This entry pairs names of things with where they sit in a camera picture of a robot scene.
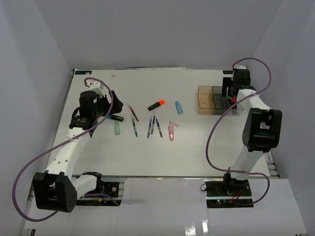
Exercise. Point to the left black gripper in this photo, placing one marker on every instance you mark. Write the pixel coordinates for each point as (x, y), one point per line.
(117, 104)

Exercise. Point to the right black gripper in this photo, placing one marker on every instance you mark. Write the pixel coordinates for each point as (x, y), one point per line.
(226, 83)

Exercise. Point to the blue cap black highlighter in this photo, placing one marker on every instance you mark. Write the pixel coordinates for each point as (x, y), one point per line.
(116, 118)

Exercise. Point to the green translucent correction tape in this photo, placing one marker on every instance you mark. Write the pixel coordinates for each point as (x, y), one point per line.
(117, 127)

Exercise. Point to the orange cap black highlighter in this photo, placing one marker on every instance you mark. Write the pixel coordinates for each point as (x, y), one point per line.
(155, 105)

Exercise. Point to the blue translucent correction tape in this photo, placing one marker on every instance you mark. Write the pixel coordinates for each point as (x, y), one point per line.
(178, 107)

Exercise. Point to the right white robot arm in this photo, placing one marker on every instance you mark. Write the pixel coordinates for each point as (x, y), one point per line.
(230, 182)

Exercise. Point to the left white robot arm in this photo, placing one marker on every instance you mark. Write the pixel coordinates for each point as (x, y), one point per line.
(55, 189)

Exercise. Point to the right blue table label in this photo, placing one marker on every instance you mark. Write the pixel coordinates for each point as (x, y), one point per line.
(227, 71)

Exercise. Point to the blue table label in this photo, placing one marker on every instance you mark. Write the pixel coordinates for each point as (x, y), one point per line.
(83, 72)
(227, 71)

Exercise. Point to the red gel pen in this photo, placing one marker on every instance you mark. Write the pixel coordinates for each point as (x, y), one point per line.
(133, 112)

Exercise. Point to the grey translucent container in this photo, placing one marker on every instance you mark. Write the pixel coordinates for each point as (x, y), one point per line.
(220, 102)

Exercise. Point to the green gel pen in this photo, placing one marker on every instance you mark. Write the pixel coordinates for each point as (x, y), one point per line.
(134, 127)

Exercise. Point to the brown translucent container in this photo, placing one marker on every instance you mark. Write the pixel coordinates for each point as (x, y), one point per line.
(205, 102)

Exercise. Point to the clear translucent container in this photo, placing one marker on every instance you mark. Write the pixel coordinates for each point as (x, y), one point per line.
(236, 110)

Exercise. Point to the blue gel pen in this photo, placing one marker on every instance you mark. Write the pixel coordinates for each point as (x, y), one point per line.
(149, 127)

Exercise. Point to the black gel pen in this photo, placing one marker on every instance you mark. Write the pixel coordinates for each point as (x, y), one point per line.
(153, 123)

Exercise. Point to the purple gel pen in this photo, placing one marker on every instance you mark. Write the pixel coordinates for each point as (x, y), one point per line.
(159, 128)

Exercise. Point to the left blue table label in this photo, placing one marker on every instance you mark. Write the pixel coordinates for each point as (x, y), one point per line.
(83, 72)

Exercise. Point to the pink translucent correction tape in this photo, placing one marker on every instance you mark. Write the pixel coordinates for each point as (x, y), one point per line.
(171, 130)

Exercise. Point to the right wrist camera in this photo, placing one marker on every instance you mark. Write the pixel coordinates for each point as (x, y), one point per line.
(238, 67)

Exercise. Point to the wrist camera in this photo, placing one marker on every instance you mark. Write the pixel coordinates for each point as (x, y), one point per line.
(97, 87)
(238, 67)

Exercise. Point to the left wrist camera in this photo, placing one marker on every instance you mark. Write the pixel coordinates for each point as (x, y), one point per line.
(97, 87)

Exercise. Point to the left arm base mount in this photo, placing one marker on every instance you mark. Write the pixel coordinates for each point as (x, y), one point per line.
(111, 196)

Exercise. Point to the aluminium table frame rail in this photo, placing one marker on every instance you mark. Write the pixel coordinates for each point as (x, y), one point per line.
(270, 162)

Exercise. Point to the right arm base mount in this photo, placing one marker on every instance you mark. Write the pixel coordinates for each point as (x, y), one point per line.
(219, 197)

